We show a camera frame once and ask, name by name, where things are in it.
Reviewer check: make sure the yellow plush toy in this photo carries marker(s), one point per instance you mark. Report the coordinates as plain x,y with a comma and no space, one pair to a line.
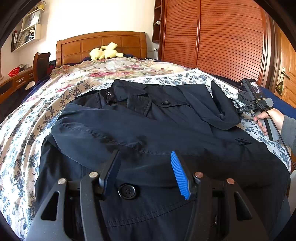
105,52

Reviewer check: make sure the black double-breasted coat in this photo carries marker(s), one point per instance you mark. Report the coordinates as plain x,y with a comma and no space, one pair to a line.
223,211

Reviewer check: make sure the dark wooden chair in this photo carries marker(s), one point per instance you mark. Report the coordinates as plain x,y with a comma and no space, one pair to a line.
40,66

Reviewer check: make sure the pink floral quilt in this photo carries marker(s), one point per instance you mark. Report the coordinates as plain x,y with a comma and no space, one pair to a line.
71,80

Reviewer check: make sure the blue floral bed sheet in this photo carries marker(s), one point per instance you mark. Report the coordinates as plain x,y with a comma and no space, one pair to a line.
27,138

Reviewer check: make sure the wooden desk cabinet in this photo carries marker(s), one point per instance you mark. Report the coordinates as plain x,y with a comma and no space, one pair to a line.
11,85

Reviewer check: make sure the wooden louvered wardrobe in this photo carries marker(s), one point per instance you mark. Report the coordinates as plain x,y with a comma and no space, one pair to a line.
231,39

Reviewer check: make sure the wooden door with handle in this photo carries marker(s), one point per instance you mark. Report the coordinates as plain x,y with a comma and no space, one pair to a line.
285,86

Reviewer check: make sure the folded navy blue clothes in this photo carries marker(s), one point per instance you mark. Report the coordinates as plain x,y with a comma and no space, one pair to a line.
279,104

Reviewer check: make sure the grey sleeve forearm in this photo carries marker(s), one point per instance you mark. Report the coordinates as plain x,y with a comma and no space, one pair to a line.
288,132

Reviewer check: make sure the white wall shelf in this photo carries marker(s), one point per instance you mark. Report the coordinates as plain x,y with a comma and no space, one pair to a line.
30,31

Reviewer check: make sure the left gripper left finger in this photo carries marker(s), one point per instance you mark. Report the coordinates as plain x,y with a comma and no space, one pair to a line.
109,173

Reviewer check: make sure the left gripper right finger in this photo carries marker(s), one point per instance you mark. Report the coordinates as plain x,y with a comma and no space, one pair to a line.
183,176

